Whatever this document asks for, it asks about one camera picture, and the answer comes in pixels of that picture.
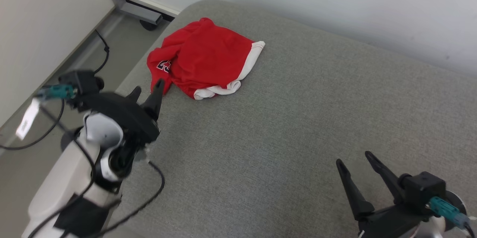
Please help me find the red shorts white side stripe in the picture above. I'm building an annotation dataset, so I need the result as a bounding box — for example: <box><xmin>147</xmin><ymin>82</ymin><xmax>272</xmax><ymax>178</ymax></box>
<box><xmin>146</xmin><ymin>17</ymin><xmax>266</xmax><ymax>101</ymax></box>

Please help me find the teal cable connector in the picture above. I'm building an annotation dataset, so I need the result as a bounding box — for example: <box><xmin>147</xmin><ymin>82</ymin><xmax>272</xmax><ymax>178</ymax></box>
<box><xmin>35</xmin><ymin>84</ymin><xmax>78</xmax><ymax>101</ymax></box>
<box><xmin>428</xmin><ymin>197</ymin><xmax>469</xmax><ymax>228</ymax></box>

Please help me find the black floor cable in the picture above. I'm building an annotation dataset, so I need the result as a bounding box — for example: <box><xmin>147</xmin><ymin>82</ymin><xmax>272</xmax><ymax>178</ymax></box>
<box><xmin>0</xmin><ymin>29</ymin><xmax>110</xmax><ymax>151</ymax></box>

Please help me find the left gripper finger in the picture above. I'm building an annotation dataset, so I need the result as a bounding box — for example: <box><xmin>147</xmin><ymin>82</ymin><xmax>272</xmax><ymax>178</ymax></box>
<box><xmin>140</xmin><ymin>78</ymin><xmax>165</xmax><ymax>121</ymax></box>
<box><xmin>126</xmin><ymin>85</ymin><xmax>142</xmax><ymax>105</ymax></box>

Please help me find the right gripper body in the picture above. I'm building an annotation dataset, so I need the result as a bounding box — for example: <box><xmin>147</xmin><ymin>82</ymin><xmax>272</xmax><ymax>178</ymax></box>
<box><xmin>358</xmin><ymin>203</ymin><xmax>439</xmax><ymax>238</ymax></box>

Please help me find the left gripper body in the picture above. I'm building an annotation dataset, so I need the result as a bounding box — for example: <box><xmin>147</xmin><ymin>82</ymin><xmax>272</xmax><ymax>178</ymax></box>
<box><xmin>76</xmin><ymin>93</ymin><xmax>161</xmax><ymax>145</ymax></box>

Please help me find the white cable tag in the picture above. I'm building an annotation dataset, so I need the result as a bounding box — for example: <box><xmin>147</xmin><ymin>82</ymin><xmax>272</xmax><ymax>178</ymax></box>
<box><xmin>15</xmin><ymin>98</ymin><xmax>41</xmax><ymax>141</ymax></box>

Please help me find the black caster wheel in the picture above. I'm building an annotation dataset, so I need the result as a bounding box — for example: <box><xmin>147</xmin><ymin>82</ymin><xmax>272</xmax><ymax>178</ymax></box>
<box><xmin>139</xmin><ymin>19</ymin><xmax>159</xmax><ymax>32</ymax></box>

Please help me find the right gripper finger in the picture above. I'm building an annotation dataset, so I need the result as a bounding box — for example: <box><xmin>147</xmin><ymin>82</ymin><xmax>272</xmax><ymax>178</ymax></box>
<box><xmin>365</xmin><ymin>151</ymin><xmax>407</xmax><ymax>204</ymax></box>
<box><xmin>336</xmin><ymin>159</ymin><xmax>375</xmax><ymax>221</ymax></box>

